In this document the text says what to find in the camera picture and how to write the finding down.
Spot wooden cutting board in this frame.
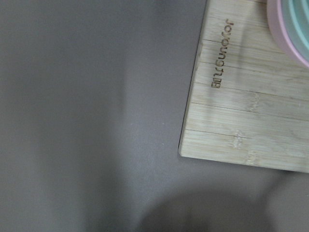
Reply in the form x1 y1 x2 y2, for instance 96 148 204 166
179 0 309 173

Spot stacked green bowls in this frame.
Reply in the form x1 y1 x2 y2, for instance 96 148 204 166
267 0 309 68

